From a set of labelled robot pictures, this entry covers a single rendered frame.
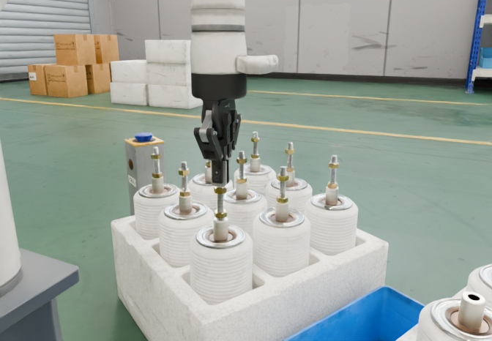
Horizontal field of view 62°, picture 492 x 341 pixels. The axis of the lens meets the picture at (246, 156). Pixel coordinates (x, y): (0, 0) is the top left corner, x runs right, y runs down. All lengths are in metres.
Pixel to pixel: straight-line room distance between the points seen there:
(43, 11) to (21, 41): 0.58
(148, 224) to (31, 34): 5.94
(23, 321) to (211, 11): 0.39
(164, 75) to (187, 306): 2.95
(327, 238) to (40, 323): 0.46
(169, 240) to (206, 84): 0.29
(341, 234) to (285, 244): 0.13
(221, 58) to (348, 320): 0.47
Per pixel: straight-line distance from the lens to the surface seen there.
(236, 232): 0.63
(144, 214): 0.80
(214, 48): 0.52
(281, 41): 6.11
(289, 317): 0.68
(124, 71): 3.73
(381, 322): 0.82
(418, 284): 1.05
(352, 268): 0.74
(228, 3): 0.53
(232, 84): 0.53
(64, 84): 4.38
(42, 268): 0.50
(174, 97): 3.42
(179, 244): 0.70
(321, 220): 0.73
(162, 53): 3.44
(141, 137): 0.95
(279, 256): 0.67
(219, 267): 0.60
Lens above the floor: 0.54
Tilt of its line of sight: 16 degrees down
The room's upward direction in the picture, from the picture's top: straight up
